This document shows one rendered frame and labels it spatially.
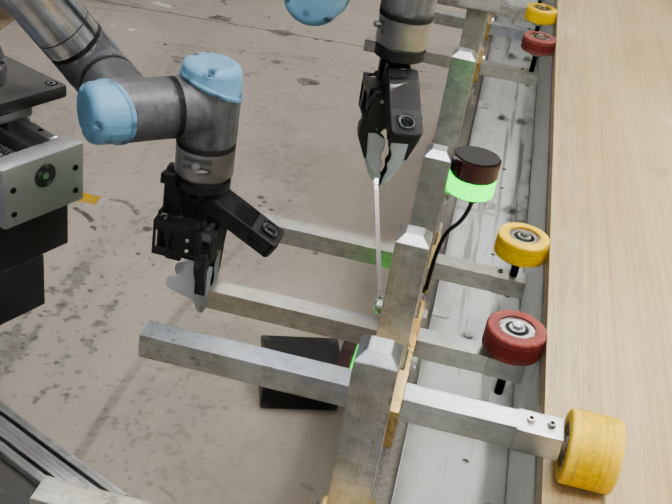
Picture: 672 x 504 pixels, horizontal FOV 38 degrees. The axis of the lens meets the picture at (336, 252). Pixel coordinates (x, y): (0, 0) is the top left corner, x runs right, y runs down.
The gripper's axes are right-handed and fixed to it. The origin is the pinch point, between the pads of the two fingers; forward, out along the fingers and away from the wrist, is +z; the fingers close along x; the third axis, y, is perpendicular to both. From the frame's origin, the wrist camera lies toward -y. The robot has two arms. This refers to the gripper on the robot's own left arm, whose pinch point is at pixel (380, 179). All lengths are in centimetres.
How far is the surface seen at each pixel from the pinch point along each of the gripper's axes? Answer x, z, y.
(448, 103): -8.9, -11.5, 3.2
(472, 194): -5.5, -11.0, -23.4
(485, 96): -58, 35, 120
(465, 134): -39, 27, 76
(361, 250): 0.3, 14.0, 2.5
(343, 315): 7.1, 10.4, -20.0
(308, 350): -8, 85, 67
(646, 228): -45.3, 6.5, 0.8
